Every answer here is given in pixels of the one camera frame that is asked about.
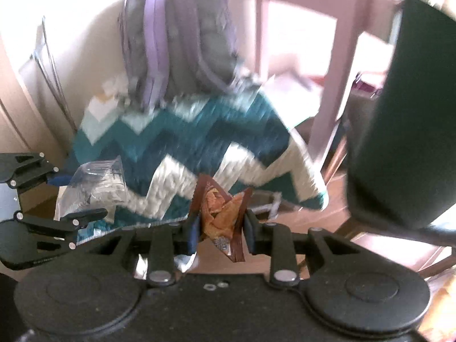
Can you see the clear plastic bag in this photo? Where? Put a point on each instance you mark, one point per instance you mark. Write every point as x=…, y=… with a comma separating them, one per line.
x=99, y=188

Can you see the teal cream zigzag quilt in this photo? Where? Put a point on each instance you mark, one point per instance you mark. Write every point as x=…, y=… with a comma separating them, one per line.
x=199, y=131

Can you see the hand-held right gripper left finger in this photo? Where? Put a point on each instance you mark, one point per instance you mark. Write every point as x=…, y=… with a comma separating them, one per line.
x=192, y=237

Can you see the metal bench frame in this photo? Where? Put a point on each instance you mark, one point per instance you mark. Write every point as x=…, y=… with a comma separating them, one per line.
x=274, y=203

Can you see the brown snack wrapper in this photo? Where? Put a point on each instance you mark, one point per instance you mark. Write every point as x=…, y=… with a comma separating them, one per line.
x=217, y=213

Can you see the purple grey backpack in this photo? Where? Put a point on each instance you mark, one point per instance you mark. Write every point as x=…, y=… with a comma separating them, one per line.
x=210, y=42

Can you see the dark wooden chair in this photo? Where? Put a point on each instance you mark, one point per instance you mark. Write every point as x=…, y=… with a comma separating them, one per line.
x=441, y=237

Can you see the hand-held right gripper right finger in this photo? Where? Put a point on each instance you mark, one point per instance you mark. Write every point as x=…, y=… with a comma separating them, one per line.
x=250, y=237

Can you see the pink desk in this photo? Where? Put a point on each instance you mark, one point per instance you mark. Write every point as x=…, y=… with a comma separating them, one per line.
x=322, y=121

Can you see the white notebook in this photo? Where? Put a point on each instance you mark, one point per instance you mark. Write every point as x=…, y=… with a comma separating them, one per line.
x=292, y=96

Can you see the beige door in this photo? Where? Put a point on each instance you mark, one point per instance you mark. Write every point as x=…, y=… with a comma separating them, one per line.
x=17, y=114

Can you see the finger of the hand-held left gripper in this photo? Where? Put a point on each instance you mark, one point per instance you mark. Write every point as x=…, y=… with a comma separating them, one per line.
x=46, y=228
x=28, y=169

